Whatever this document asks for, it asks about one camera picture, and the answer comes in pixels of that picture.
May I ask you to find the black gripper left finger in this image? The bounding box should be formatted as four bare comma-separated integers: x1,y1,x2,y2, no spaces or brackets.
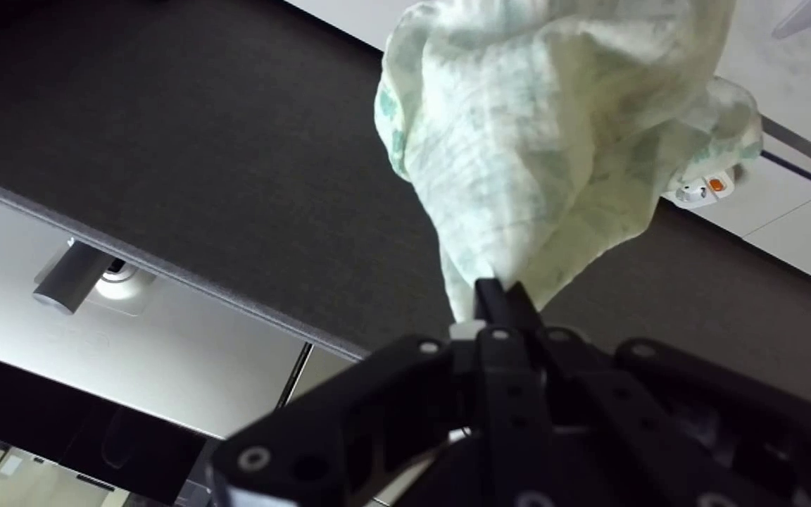
207,276,531,507

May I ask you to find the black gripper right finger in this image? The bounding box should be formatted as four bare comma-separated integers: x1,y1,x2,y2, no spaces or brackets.
500,276,811,507

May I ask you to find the pale green cloth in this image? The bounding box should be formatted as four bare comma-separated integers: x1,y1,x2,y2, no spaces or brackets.
372,0,768,327

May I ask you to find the white power strip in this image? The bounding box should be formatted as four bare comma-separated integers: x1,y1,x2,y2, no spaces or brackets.
669,166,744,211

